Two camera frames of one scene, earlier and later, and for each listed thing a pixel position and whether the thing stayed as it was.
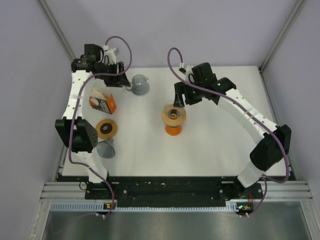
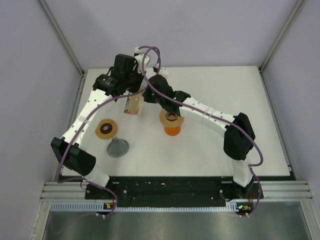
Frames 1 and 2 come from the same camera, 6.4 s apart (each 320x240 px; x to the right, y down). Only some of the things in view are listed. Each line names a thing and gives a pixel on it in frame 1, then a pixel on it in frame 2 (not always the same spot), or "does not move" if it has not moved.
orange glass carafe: x=173 y=131 does not move
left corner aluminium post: x=57 y=29 does not move
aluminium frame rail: x=276 y=191 does not move
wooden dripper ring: x=173 y=122 does not move
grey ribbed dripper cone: x=105 y=149 to x=117 y=148
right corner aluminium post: x=297 y=6 does not move
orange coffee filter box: x=108 y=106 to x=134 y=103
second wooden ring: x=107 y=134 does not move
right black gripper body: x=192 y=94 to x=161 y=101
